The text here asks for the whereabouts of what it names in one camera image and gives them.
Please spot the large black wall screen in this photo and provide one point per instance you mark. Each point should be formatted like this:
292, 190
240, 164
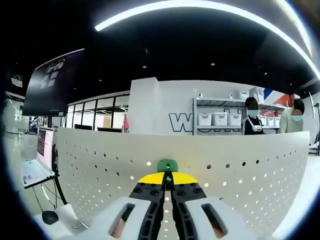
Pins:
50, 87

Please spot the grey metal storage shelf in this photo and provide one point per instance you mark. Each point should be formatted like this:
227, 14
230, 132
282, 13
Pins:
193, 115

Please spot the white ceiling light strip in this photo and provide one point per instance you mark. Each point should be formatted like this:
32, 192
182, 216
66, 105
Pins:
175, 6

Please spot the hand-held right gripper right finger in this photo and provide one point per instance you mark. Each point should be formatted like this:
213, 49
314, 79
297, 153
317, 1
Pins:
185, 192

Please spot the white perforated mounting plate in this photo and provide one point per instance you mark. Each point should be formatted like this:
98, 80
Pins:
212, 147

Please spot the open laptop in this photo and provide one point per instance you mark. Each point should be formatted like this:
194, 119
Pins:
45, 147

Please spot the green hook assembly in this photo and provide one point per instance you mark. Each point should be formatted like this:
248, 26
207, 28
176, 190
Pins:
163, 165

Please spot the black laptop stand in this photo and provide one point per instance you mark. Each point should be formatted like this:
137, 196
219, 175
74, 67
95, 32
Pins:
55, 160

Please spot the black computer mouse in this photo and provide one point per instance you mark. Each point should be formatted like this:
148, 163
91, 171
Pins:
50, 217

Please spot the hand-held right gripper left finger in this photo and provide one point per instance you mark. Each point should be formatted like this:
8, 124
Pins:
150, 192

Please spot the row of white storage bins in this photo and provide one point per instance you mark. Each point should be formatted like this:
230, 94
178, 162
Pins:
220, 119

